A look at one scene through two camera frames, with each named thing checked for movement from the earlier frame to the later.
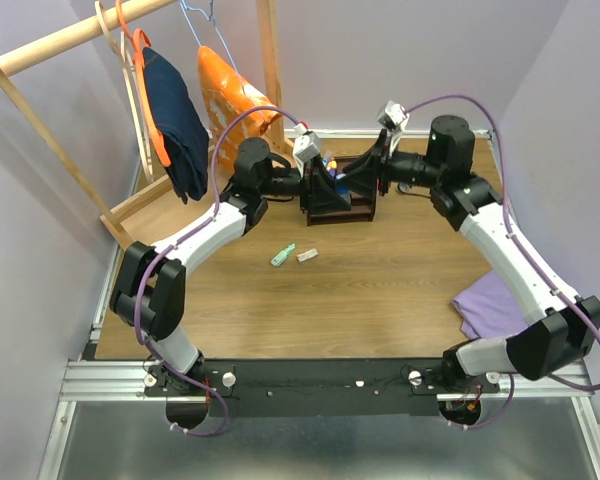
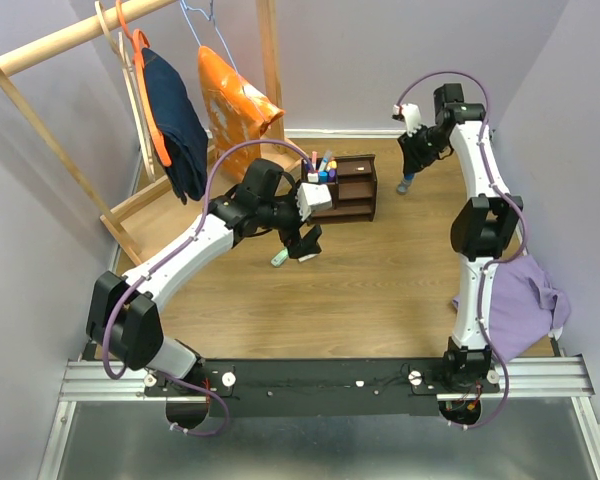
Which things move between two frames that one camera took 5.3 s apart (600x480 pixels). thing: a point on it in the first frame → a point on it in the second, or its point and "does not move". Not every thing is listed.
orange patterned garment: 226,93 does not move
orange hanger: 142,41 does not move
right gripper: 361,176 → 412,159
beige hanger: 134,97 does not move
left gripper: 318,190 → 299,246
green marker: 282,255 does not move
